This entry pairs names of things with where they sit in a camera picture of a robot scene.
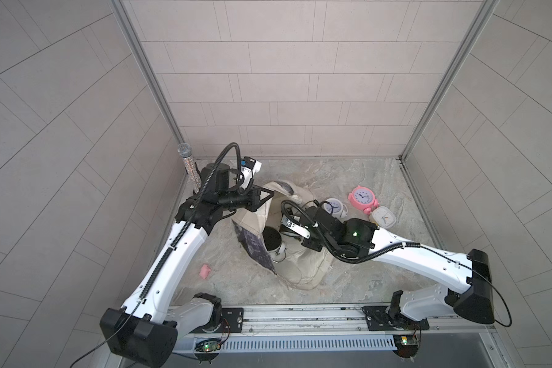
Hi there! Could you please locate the circuit board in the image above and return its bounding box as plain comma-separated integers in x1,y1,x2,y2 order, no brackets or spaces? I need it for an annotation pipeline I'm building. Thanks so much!
393,334,420,359
195,339,222,354

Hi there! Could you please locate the left circuit board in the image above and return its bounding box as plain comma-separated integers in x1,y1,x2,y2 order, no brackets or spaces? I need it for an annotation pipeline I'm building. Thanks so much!
195,339,222,354

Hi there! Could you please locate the silver clock black back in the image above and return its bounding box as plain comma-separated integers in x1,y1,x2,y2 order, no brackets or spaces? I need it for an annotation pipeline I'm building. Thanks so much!
262,226,286,263

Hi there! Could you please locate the small pink eraser piece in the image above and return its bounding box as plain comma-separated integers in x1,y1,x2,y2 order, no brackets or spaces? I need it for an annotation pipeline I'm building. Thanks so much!
199,264,211,280

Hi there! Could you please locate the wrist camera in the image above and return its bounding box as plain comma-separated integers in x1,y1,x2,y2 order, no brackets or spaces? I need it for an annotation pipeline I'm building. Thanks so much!
240,156,262,190
280,216,311,239

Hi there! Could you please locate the right circuit board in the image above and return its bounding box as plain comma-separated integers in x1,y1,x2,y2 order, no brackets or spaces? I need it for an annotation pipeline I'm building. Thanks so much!
393,334,420,359

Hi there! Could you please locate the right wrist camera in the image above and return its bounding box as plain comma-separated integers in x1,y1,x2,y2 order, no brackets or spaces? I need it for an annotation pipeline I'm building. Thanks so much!
280,216,311,239

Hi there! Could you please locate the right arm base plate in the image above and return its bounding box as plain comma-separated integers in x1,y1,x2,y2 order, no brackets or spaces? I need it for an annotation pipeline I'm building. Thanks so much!
361,305,429,332

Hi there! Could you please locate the white twin-bell alarm clock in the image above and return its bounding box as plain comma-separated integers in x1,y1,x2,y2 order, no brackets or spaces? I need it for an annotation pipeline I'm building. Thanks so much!
321,198,348,219

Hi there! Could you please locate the small white alarm clock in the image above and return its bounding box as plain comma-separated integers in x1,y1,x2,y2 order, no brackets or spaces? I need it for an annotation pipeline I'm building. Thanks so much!
370,205,397,229

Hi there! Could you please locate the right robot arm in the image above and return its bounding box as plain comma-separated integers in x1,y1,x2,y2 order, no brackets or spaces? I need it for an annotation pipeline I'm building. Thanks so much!
282,206,496,328

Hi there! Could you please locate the beige canvas tote bag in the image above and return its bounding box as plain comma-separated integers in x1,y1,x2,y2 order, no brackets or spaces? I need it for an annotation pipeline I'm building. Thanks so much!
232,180,333,291

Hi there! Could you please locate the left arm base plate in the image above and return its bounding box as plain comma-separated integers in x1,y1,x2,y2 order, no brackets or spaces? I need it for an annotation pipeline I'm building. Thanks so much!
191,308,245,334

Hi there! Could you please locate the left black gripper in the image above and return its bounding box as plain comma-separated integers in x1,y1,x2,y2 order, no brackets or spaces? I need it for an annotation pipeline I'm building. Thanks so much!
215,182,273,213

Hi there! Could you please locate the glitter microphone on stand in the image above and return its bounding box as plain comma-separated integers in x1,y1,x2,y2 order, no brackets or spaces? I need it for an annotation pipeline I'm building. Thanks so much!
178,143,202,193

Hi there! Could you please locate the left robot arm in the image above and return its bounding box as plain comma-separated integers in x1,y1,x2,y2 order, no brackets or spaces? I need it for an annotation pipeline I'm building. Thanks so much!
100,156,274,367

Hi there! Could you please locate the aluminium mounting rail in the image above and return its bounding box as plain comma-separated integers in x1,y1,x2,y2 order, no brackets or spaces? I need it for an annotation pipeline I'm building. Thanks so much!
162,303,490,341

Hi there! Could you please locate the pink alarm clock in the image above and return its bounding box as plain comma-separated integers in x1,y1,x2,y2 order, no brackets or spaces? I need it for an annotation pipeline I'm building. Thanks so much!
348,186,380,216

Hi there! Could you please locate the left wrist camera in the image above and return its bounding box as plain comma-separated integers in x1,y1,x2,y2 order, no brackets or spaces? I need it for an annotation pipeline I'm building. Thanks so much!
240,156,262,190

